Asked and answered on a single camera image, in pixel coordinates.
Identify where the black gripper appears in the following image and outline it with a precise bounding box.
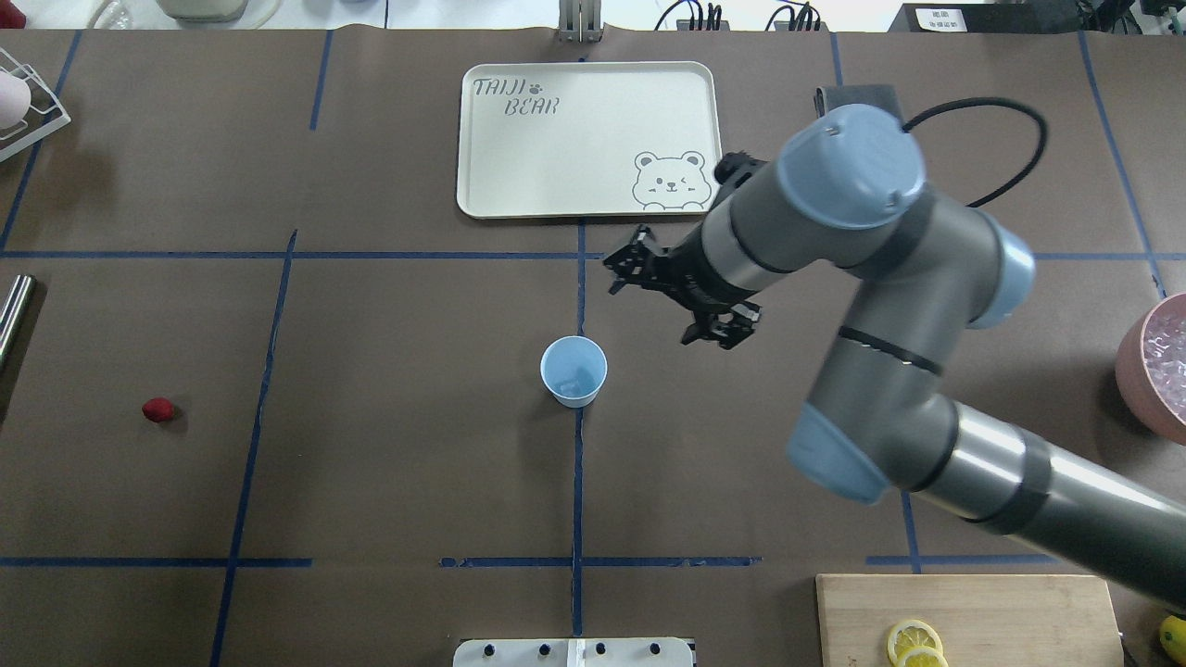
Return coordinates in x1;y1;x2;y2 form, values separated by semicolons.
604;225;761;350

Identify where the light blue plastic cup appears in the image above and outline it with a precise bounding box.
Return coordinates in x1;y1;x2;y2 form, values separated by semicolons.
538;336;608;409

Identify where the steel muddler with black tip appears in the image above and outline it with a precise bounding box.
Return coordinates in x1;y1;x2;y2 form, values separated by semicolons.
0;274;37;368

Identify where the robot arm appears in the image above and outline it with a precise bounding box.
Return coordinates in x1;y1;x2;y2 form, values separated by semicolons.
604;103;1185;615

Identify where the pink bowl of ice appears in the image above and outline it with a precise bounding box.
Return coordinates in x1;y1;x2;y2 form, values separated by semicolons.
1115;293;1185;445

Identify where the cream bear serving tray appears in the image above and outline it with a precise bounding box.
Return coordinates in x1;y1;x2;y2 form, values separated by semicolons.
455;62;723;220

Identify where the grey folded cloth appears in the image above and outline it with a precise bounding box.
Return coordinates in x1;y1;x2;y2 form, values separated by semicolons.
814;84;905;123

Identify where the lemon slices stack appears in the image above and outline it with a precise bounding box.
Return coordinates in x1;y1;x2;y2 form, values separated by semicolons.
885;618;949;666

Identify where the wooden cutting board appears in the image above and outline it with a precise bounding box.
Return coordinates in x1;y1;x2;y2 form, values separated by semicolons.
814;573;1124;666

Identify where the red strawberry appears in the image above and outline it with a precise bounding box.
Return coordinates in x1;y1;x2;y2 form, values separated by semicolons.
141;396;178;423

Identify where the yellow lemon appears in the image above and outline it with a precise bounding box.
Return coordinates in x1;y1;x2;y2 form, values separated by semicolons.
1159;615;1186;666

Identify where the aluminium frame post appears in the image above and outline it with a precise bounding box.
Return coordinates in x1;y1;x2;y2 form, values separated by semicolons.
557;0;604;44

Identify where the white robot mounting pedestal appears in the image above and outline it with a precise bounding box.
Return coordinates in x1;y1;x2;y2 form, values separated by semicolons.
452;636;699;666

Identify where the white wire cup rack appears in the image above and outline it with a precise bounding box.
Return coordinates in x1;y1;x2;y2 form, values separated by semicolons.
1;49;72;163

